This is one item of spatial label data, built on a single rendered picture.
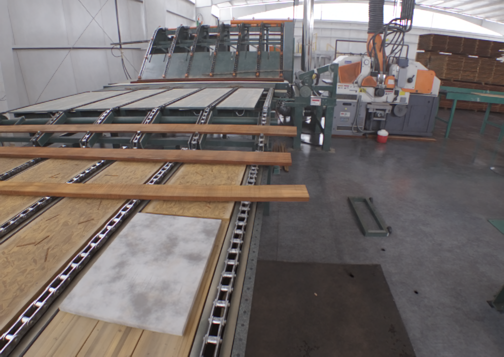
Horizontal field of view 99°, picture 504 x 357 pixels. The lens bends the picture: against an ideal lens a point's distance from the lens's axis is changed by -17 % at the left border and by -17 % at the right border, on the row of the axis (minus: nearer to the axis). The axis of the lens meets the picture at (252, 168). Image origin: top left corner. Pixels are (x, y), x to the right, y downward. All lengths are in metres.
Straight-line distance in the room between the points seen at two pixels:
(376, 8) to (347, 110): 2.26
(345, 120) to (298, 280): 4.16
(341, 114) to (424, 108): 2.00
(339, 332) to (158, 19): 12.81
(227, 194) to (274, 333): 0.95
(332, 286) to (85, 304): 1.66
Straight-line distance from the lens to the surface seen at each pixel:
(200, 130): 2.52
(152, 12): 13.34
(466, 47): 14.07
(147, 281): 1.07
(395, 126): 6.50
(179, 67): 7.45
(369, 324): 2.02
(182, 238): 1.22
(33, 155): 2.81
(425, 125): 6.82
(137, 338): 0.96
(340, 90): 5.60
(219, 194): 1.44
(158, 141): 2.77
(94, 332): 1.02
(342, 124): 5.73
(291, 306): 1.98
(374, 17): 6.40
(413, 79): 6.22
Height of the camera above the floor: 1.58
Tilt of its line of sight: 24 degrees down
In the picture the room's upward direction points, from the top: straight up
